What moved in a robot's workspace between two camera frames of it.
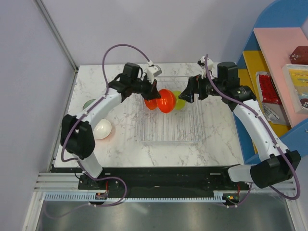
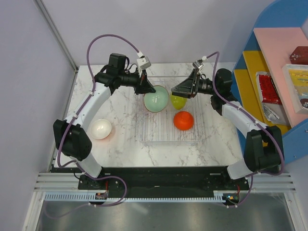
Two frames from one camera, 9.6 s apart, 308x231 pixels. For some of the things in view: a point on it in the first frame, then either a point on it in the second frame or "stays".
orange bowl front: (167, 103) -> (183, 120)
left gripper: (153, 93) stays
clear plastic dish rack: (183, 127) stays
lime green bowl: (180, 104) stays
